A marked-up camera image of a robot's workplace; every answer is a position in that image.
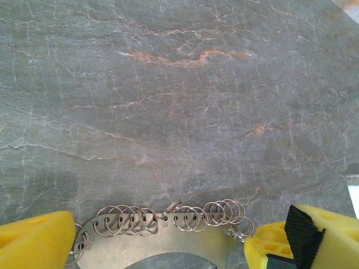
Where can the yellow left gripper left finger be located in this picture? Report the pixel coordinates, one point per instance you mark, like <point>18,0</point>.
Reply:
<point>33,241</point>

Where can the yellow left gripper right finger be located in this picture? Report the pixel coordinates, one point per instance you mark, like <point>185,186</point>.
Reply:
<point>331,241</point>

